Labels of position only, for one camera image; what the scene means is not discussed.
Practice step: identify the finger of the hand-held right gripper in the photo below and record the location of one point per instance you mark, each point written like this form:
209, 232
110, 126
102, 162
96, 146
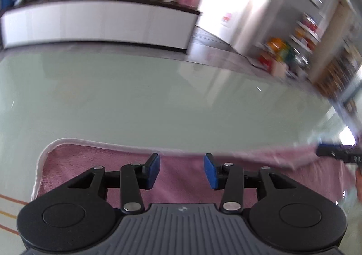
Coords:
331, 152

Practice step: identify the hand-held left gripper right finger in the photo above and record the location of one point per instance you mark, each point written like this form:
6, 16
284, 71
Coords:
211, 171

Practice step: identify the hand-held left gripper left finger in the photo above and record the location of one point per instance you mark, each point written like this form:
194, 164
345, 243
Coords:
152, 171

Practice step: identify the pink towel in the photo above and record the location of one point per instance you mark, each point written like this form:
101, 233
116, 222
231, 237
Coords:
183, 164

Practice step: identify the orange bag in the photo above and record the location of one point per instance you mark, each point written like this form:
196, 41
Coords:
275, 47

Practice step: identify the metal shelf rack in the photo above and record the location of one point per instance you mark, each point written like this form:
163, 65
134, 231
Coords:
308, 33

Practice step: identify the white television cabinet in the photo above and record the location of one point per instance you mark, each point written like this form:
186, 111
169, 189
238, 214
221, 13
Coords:
99, 23

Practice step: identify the white door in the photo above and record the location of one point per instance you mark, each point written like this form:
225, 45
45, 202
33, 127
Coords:
226, 3

